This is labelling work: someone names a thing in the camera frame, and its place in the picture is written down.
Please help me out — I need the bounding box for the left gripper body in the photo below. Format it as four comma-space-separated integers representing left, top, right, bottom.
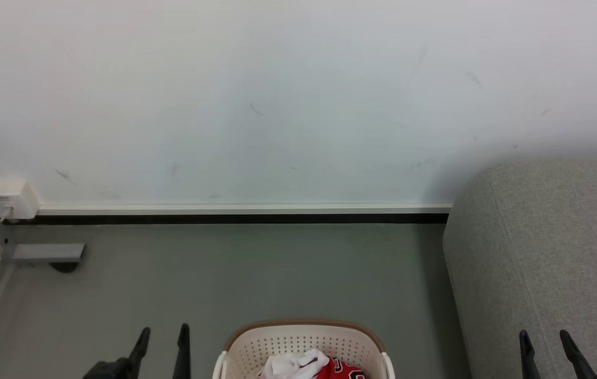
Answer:
83, 359, 134, 379

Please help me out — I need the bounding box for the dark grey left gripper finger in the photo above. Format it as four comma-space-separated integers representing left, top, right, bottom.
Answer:
120, 327, 151, 379
173, 323, 192, 379

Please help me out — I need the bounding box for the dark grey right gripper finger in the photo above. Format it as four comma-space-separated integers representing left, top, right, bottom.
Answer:
559, 330, 597, 379
519, 330, 542, 379

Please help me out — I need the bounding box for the red jersey with white trim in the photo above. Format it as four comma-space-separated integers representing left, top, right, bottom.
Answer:
312, 357, 367, 379

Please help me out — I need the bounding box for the white perforated basket brown rim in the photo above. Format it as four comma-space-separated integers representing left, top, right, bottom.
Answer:
212, 318, 396, 379

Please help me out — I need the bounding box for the white clothing piece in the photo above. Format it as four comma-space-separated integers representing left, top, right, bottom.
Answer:
256, 350, 331, 379

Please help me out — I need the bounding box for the grey fabric sofa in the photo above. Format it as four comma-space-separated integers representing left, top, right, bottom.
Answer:
442, 156, 597, 379

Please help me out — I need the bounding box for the white and black baseboard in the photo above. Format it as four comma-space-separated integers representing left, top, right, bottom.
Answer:
3, 203, 453, 226

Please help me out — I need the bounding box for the white wall socket box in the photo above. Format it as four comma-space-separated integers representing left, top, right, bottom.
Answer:
0, 178, 41, 221

